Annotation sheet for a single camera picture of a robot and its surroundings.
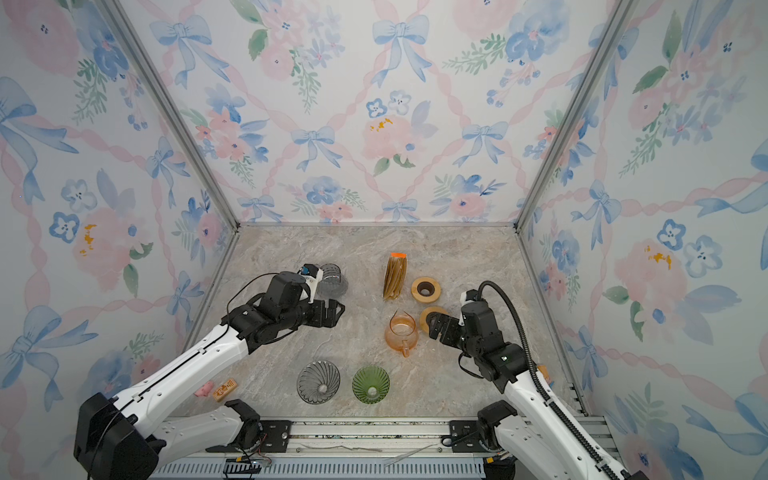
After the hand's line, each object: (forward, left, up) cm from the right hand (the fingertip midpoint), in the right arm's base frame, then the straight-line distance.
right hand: (441, 322), depth 80 cm
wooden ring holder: (+14, +2, -11) cm, 18 cm away
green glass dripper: (-13, +19, -12) cm, 26 cm away
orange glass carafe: (+3, +10, -13) cm, 17 cm away
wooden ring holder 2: (+7, +4, -11) cm, 13 cm away
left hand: (+3, +29, +4) cm, 30 cm away
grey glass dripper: (-13, +33, -10) cm, 37 cm away
